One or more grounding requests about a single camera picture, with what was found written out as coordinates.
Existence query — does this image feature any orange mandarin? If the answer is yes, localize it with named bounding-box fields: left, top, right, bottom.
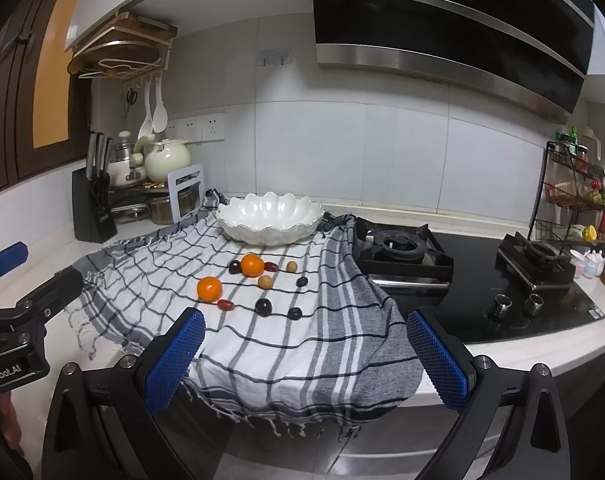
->
left=196, top=276, right=223, bottom=304
left=240, top=254, right=266, bottom=278

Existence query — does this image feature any dark grape large front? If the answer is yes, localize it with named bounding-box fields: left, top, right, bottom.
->
left=255, top=298, right=273, bottom=318

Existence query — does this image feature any grey checked kitchen towel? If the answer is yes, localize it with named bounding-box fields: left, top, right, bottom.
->
left=67, top=200, right=423, bottom=429

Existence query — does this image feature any black knife block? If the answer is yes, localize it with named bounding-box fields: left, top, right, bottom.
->
left=71, top=131, right=117, bottom=244

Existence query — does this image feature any black gas stove top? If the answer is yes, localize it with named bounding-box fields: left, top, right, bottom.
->
left=353, top=218, right=605, bottom=344

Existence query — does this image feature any steel pot under rack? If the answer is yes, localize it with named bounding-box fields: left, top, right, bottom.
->
left=147, top=192, right=198, bottom=226

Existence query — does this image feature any small white lidded pot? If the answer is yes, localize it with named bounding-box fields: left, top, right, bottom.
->
left=107, top=130, right=147, bottom=188

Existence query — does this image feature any cream ceramic teapot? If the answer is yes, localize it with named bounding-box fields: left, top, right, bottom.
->
left=144, top=140, right=191, bottom=183

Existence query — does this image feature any white hanging ladle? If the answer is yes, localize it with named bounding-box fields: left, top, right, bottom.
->
left=133, top=81, right=155, bottom=154

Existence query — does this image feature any white scalloped ceramic bowl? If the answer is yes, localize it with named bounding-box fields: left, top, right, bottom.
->
left=214, top=192, right=324, bottom=247

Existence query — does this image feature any white hanging spoon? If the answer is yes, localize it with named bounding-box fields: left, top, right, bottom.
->
left=152, top=75, right=169, bottom=133

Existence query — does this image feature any black range hood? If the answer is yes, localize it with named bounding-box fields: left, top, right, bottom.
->
left=313, top=0, right=595, bottom=124

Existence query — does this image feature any black wire spice rack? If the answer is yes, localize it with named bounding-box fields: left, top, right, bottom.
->
left=527, top=126, right=605, bottom=252

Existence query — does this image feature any white wall socket strip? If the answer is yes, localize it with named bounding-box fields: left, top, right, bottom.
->
left=166, top=113, right=225, bottom=143

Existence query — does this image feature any wall mounted board rack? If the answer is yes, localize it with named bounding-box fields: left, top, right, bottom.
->
left=67, top=12, right=178, bottom=79

